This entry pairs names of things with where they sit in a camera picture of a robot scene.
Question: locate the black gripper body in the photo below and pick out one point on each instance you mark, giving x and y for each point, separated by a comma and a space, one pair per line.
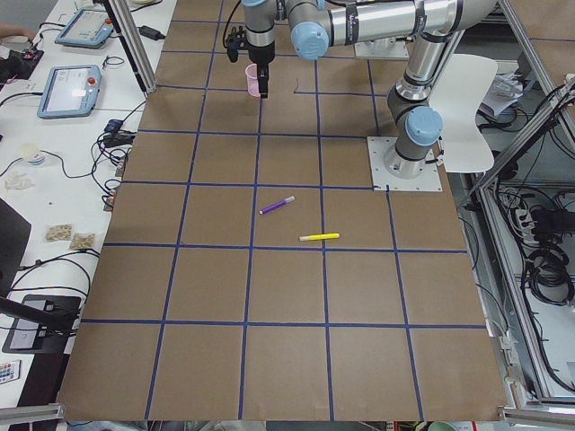
261, 56

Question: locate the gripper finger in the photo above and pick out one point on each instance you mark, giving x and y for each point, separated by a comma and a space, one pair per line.
261, 80
265, 82

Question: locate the purple marker pen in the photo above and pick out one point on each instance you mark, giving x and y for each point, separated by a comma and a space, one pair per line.
276, 205

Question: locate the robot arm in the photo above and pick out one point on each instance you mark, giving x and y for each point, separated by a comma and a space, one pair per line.
420, 32

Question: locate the pink mesh cup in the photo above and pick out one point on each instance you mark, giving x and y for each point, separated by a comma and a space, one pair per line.
252, 83

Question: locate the black power adapter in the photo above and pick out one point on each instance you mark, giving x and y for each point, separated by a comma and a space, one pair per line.
150, 33

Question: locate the yellow marker pen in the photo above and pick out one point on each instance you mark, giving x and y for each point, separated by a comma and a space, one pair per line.
319, 237

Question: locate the far blue teach pendant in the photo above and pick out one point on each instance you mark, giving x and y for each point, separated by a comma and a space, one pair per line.
89, 28

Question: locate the blue teach pendant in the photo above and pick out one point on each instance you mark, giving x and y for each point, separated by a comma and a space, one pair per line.
89, 28
70, 92

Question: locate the near blue teach pendant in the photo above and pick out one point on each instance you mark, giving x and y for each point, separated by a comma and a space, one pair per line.
70, 92

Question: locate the white plastic chair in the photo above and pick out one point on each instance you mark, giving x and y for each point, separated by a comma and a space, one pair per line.
456, 96

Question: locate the small remote control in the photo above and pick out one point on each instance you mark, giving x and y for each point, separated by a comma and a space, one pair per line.
10, 371

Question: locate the aluminium frame post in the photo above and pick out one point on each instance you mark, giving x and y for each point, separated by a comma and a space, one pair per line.
129, 37

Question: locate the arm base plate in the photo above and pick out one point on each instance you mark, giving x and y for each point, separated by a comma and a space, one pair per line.
390, 172

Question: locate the black camera stand base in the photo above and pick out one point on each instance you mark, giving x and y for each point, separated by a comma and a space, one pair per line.
42, 324

